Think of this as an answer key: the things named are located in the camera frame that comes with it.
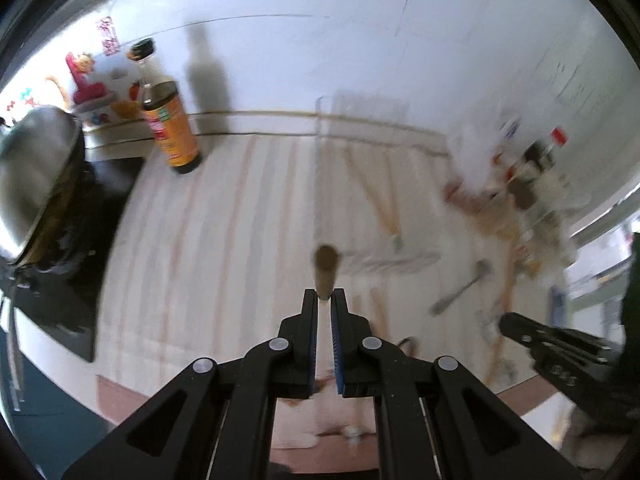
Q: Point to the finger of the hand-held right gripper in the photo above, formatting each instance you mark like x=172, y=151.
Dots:
x=522, y=330

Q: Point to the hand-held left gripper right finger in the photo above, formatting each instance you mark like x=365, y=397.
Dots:
x=338, y=345

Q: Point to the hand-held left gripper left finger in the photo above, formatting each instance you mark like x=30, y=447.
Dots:
x=313, y=345

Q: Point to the thin wooden stick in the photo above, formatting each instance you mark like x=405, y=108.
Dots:
x=505, y=310

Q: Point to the metal spoon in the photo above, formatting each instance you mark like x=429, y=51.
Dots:
x=462, y=285

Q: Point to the clear plastic container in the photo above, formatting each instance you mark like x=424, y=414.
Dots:
x=390, y=260

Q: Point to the cluster of condiment bottles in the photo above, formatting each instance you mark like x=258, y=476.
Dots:
x=535, y=195

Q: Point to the striped table mat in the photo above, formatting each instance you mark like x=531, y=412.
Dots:
x=225, y=240

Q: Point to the white plastic bag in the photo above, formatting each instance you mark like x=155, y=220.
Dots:
x=475, y=160

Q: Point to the black stove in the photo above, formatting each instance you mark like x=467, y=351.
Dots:
x=65, y=260

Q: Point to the brown sauce bottle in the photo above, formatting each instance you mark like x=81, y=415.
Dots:
x=167, y=125

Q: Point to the steel wok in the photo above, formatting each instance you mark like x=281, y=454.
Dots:
x=35, y=180

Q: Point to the cartoon printed box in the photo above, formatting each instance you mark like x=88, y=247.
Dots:
x=95, y=90

